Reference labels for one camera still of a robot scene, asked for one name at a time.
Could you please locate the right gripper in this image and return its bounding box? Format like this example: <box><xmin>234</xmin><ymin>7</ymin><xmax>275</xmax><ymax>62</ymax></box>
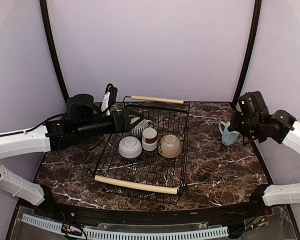
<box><xmin>229</xmin><ymin>109</ymin><xmax>263</xmax><ymax>138</ymax></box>

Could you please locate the striped grey white bowl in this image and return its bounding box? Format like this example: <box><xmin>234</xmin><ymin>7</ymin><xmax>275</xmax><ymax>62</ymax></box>
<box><xmin>130</xmin><ymin>119</ymin><xmax>154</xmax><ymax>139</ymax></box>

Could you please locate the light blue faceted mug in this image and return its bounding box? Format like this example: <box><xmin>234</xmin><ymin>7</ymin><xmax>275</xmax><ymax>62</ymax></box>
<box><xmin>218</xmin><ymin>121</ymin><xmax>240</xmax><ymax>147</ymax></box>

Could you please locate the white cup brown band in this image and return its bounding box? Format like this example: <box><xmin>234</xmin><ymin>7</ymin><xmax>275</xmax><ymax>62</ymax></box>
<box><xmin>142</xmin><ymin>127</ymin><xmax>158</xmax><ymax>152</ymax></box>

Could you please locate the white ceramic bowl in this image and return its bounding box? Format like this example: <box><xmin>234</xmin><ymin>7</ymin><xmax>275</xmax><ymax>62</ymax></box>
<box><xmin>118</xmin><ymin>136</ymin><xmax>142</xmax><ymax>159</ymax></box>

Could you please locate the beige ceramic bowl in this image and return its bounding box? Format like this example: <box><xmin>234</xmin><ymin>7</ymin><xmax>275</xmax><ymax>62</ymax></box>
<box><xmin>158</xmin><ymin>134</ymin><xmax>182</xmax><ymax>159</ymax></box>

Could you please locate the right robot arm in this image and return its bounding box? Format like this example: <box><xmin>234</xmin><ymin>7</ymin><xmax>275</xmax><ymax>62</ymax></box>
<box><xmin>229</xmin><ymin>91</ymin><xmax>300</xmax><ymax>217</ymax></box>

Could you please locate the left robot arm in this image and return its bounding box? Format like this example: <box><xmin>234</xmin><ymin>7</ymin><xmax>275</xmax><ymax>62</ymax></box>
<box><xmin>0</xmin><ymin>94</ymin><xmax>144</xmax><ymax>218</ymax></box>

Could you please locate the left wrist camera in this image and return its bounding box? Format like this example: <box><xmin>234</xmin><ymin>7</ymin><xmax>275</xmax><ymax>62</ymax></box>
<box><xmin>101</xmin><ymin>83</ymin><xmax>118</xmax><ymax>116</ymax></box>

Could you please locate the black wire dish rack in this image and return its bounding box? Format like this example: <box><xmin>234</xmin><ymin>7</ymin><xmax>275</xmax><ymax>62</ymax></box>
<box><xmin>90</xmin><ymin>102</ymin><xmax>190</xmax><ymax>204</ymax></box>

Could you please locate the black front table rail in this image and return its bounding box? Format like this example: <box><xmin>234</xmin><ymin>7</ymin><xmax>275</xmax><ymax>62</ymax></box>
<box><xmin>31</xmin><ymin>202</ymin><xmax>266</xmax><ymax>226</ymax></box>

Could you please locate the black right frame post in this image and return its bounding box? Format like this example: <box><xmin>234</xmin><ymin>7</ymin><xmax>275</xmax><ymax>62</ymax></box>
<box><xmin>232</xmin><ymin>0</ymin><xmax>262</xmax><ymax>106</ymax></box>

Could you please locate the black frame post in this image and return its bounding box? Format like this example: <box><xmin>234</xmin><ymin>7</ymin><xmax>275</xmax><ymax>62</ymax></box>
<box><xmin>39</xmin><ymin>0</ymin><xmax>69</xmax><ymax>103</ymax></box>
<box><xmin>232</xmin><ymin>0</ymin><xmax>262</xmax><ymax>106</ymax></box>

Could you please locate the black left frame post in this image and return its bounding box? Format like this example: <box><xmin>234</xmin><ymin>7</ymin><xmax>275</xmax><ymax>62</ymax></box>
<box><xmin>39</xmin><ymin>0</ymin><xmax>69</xmax><ymax>103</ymax></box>

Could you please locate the white slotted cable duct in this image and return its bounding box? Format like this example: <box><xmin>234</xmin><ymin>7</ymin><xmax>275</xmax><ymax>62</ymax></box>
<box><xmin>22</xmin><ymin>214</ymin><xmax>229</xmax><ymax>240</ymax></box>

